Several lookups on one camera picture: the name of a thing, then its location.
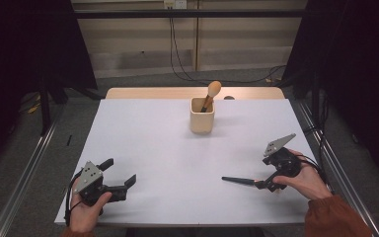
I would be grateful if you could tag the person's right hand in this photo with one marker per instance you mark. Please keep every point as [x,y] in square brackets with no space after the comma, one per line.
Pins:
[309,181]

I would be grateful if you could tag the yellowish vertical wall pipe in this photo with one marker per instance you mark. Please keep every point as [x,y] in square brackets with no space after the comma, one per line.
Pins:
[196,36]

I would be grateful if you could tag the makeup brush with fluffy head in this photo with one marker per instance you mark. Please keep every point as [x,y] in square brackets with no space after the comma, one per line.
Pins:
[213,89]

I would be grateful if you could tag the yellow floor tape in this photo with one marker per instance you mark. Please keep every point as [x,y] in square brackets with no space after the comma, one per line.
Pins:
[33,109]

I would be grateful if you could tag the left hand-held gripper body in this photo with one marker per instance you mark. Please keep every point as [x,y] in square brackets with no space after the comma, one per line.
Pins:
[90,189]

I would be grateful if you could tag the person's left hand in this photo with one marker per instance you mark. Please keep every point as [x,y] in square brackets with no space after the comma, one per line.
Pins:
[84,217]

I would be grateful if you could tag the black and gold makeup brush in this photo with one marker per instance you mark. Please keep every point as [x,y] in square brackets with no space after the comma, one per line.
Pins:
[238,180]

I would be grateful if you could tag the black metal stand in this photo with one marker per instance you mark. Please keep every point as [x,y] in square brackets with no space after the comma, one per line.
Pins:
[45,108]
[315,98]

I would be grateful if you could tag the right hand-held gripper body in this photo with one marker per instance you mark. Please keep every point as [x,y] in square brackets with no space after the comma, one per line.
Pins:
[288,163]

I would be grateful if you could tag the aluminium floor rail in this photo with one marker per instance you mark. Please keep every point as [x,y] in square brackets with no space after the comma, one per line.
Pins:
[23,184]
[342,171]

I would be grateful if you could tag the white table mat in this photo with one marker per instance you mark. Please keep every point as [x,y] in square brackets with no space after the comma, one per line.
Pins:
[177,154]

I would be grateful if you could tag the black curtain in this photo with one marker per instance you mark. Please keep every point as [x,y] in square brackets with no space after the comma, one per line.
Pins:
[19,65]
[358,82]

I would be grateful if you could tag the white wall socket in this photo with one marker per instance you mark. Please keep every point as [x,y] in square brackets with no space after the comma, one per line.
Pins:
[175,3]

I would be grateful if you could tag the small black stick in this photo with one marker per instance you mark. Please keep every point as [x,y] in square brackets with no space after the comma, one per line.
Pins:
[69,140]

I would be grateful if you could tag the dark round table grommet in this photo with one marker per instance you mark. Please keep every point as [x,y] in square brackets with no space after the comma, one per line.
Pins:
[229,97]

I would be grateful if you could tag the beige square brush holder cup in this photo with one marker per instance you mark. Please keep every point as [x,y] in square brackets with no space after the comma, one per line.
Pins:
[202,122]

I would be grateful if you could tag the black horizontal metal bar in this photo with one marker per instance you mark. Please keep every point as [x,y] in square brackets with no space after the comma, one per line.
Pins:
[190,13]

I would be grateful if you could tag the light wooden table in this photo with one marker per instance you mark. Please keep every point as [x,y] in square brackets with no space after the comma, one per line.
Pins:
[158,93]

